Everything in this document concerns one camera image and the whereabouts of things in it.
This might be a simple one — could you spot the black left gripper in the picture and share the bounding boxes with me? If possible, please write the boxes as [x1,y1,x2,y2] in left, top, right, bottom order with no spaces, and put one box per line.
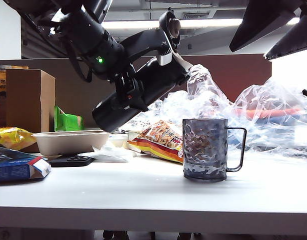
[87,28,174,113]

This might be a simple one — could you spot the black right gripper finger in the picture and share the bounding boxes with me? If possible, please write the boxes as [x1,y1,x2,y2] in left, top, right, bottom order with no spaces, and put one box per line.
[228,0,305,53]
[264,14,307,61]

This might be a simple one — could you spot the black thermos with flip lid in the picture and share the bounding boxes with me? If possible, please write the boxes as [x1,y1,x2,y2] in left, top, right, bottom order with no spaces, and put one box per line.
[91,9,194,133]

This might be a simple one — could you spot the small white plastic cup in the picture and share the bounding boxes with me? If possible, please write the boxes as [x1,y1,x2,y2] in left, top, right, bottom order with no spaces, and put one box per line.
[109,133,130,149]

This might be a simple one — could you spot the long ceiling light strip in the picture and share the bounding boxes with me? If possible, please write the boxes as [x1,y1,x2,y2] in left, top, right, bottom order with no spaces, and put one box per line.
[100,17,301,30]

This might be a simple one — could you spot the crumpled clear plastic bag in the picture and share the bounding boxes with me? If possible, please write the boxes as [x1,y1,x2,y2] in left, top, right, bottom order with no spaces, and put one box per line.
[230,77,307,161]
[118,64,244,153]

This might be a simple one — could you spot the brown desk divider panel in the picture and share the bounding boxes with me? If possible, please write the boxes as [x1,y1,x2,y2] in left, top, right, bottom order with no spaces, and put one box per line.
[0,53,273,128]

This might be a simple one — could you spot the ceiling air vent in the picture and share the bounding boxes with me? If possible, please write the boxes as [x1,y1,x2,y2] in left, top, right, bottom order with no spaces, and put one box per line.
[182,12,211,21]

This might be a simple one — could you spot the orange striped snack bag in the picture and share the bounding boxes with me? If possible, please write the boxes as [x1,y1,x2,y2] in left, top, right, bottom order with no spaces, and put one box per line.
[127,119,184,165]

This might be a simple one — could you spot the long orange item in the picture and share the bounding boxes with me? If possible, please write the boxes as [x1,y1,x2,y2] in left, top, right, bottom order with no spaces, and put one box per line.
[210,107,302,121]

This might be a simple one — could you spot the crumpled white plastic wrap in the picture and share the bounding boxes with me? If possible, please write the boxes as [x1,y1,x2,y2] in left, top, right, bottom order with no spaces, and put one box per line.
[78,141,136,164]

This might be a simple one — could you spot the green snack packet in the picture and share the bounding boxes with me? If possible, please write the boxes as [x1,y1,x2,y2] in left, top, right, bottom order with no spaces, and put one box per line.
[54,106,86,133]

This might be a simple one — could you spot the hammered grey metal mug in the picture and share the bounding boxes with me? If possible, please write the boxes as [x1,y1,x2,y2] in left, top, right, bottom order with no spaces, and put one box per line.
[182,118,248,183]

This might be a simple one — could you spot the beige paper pulp bowl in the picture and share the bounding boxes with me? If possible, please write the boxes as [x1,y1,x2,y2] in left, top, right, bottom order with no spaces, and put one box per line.
[32,129,111,157]

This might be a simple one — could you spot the brown cardboard box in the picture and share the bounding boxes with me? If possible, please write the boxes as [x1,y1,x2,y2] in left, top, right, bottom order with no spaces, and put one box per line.
[5,69,56,135]

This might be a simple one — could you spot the black phone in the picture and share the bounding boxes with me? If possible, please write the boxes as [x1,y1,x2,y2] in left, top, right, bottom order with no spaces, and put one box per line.
[48,155,96,168]

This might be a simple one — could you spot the yellow snack bag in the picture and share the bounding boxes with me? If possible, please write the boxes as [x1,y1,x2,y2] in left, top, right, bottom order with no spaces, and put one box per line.
[0,127,38,152]

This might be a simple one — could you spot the blue and white carton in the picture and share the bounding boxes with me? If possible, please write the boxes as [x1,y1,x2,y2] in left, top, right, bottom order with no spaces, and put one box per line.
[0,145,53,185]

